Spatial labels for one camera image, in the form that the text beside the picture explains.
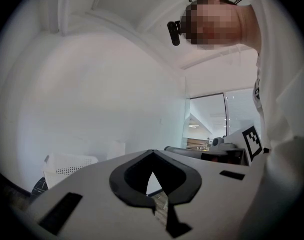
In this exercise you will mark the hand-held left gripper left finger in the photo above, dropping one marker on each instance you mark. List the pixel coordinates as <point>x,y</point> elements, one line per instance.
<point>91,189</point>

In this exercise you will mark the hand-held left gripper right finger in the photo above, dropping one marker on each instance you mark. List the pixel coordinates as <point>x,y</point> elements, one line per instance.
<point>216,191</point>

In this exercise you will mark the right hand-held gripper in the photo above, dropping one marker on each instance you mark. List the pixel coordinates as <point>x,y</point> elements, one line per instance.
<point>251,144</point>

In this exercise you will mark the white perforated plastic basket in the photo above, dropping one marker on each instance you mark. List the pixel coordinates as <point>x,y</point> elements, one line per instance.
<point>67,164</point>

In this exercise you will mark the person's white shirt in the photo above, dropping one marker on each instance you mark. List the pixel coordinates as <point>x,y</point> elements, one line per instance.
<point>279,71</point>

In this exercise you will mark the person's head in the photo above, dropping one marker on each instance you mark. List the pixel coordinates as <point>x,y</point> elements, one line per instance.
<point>244,21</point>

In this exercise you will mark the black head-worn camera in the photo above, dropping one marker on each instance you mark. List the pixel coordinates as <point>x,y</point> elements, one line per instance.
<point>174,32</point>

